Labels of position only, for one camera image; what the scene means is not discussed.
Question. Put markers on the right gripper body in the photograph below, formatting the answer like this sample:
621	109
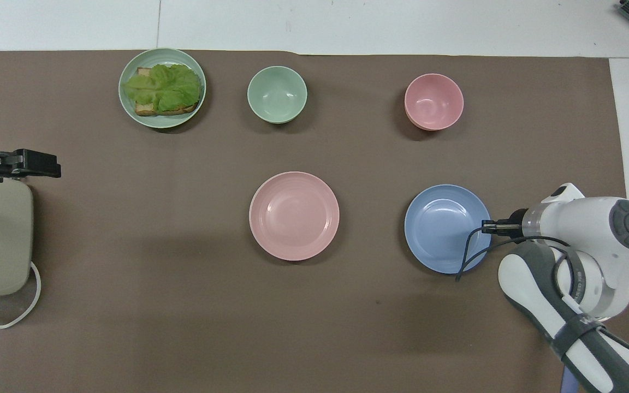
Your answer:
518	222

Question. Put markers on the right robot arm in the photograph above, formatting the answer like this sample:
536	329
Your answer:
593	229

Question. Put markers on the blue plate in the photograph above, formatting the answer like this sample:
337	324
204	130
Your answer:
440	229

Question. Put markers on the pink bowl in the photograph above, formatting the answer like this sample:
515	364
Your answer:
433	101

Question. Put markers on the green plate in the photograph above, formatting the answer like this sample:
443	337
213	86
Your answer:
131	112

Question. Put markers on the toast slice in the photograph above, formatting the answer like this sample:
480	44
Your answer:
148	108

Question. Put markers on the green lettuce leaf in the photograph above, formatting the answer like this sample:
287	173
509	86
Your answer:
164	84

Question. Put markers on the pink plate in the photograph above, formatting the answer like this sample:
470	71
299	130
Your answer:
294	215

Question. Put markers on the green bowl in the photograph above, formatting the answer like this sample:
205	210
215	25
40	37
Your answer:
277	94

